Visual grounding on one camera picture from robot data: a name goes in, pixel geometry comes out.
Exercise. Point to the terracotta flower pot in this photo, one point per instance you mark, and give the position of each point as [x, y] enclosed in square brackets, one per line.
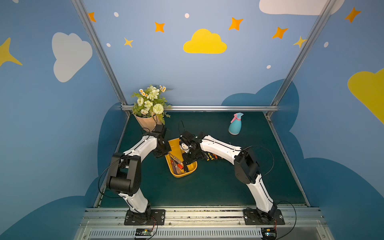
[148, 124]

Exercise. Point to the right controller board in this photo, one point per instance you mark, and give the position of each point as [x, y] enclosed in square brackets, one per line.
[269, 234]

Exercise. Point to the aluminium back frame bar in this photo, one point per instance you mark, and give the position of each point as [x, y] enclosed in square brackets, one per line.
[221, 108]

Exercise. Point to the aluminium frame post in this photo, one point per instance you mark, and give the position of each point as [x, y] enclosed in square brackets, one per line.
[87, 23]
[305, 49]

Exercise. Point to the aluminium front rail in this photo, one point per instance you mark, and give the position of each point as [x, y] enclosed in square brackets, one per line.
[204, 223]

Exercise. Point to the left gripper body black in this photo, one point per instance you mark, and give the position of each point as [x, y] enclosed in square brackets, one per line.
[163, 149]

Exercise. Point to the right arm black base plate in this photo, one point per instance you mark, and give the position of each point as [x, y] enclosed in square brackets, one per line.
[256, 217]

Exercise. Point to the left aluminium frame post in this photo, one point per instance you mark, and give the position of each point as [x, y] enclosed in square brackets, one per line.
[87, 23]

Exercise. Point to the artificial white green flowers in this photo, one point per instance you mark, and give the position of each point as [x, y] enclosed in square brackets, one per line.
[151, 104]

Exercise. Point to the right aluminium frame post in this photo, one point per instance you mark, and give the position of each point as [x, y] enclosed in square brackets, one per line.
[305, 49]

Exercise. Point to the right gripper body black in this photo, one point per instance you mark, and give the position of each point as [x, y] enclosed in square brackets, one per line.
[190, 154]

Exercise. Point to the teal spray bottle pink trigger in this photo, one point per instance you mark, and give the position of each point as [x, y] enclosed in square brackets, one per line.
[236, 124]

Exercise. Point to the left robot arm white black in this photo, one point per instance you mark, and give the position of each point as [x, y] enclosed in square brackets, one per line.
[125, 171]

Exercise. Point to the left controller board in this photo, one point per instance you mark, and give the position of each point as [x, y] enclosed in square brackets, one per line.
[143, 233]

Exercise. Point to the controller board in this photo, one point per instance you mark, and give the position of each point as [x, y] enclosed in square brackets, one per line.
[143, 233]
[269, 234]

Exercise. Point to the yellow plastic storage box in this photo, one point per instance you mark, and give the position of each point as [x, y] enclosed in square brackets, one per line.
[175, 160]

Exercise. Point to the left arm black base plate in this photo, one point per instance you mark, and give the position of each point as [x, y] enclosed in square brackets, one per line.
[153, 217]

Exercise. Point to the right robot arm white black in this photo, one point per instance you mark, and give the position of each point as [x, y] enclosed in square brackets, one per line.
[247, 169]

